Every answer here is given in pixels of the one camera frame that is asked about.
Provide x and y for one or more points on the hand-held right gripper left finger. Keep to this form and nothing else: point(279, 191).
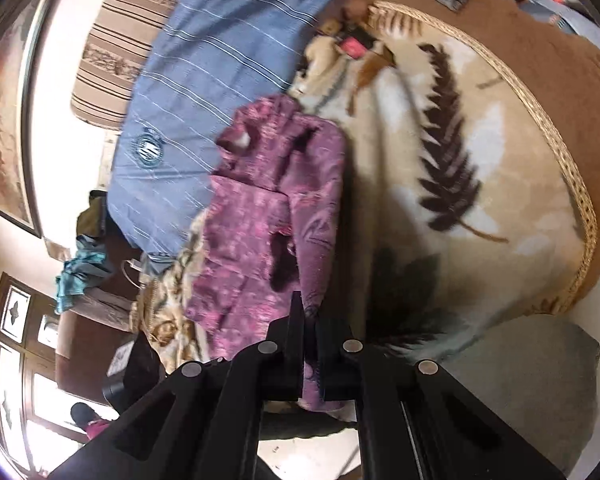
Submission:
point(286, 360)

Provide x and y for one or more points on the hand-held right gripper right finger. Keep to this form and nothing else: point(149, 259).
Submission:
point(332, 360)

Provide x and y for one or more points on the purple floral cloth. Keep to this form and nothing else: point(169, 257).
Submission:
point(260, 210)

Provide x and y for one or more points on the black bag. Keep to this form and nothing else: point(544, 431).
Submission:
point(135, 370)

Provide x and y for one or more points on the beige leaf print blanket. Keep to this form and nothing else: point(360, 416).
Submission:
point(480, 235)

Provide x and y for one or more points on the dark wooden furniture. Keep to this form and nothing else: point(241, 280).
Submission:
point(85, 350)

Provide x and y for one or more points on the teal cloth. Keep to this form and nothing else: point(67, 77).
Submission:
point(77, 275)

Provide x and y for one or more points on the olive cloth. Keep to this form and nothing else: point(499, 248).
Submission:
point(92, 215)

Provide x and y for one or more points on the red label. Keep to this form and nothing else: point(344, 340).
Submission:
point(354, 46)

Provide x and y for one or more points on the brown striped cushion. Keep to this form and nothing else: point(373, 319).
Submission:
point(110, 60)

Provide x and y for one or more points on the wooden window frame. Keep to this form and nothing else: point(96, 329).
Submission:
point(25, 360)

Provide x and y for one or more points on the framed wall picture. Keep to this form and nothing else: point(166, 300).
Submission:
point(0, 135)

